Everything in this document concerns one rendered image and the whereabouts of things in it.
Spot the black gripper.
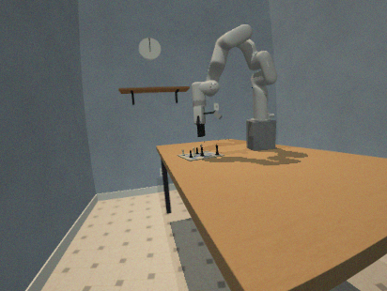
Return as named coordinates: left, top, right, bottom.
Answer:
left=193, top=105, right=206, bottom=137

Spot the blue and cream chessboard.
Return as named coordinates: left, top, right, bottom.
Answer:
left=178, top=151, right=224, bottom=161

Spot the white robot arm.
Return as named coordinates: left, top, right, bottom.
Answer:
left=192, top=24, right=277, bottom=121

